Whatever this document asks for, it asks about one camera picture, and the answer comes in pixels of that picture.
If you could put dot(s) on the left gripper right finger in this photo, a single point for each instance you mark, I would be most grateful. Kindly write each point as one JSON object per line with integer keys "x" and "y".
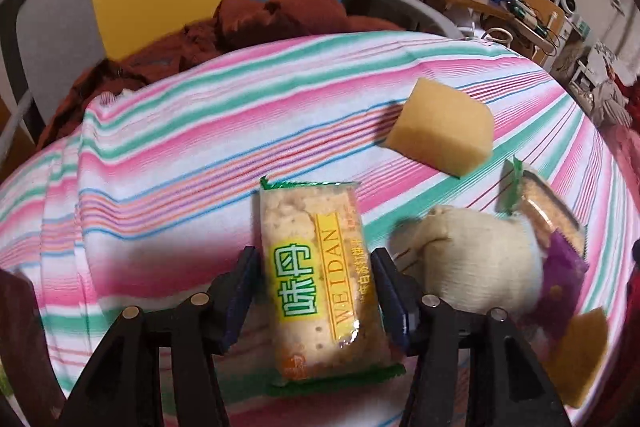
{"x": 507, "y": 385}

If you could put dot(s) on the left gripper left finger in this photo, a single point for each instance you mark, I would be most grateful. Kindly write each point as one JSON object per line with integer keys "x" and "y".
{"x": 120, "y": 385}

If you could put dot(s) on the Weidan cracker pack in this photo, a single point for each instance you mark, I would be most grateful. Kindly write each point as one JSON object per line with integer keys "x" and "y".
{"x": 326, "y": 324}

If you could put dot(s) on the tan sponge block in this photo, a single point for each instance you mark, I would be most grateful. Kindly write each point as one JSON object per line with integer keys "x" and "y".
{"x": 574, "y": 361}

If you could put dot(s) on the purple snack packet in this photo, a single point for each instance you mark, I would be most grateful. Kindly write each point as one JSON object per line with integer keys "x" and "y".
{"x": 564, "y": 273}

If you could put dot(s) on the green edged cracker pack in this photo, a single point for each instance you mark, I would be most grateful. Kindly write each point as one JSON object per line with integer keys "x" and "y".
{"x": 529, "y": 195}

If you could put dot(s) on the striped pink green bedsheet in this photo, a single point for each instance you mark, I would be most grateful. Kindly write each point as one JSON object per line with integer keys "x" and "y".
{"x": 155, "y": 193}

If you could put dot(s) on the yellow sponge block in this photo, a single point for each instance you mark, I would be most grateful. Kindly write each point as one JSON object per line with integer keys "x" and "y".
{"x": 443, "y": 128}

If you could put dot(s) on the person in red jacket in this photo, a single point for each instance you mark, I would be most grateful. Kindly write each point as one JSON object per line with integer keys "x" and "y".
{"x": 613, "y": 102}

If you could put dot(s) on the dark red garment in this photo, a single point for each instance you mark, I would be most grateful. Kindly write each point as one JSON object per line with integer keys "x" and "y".
{"x": 236, "y": 24}

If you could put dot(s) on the white round fan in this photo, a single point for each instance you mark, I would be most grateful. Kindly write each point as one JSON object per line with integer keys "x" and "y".
{"x": 569, "y": 7}

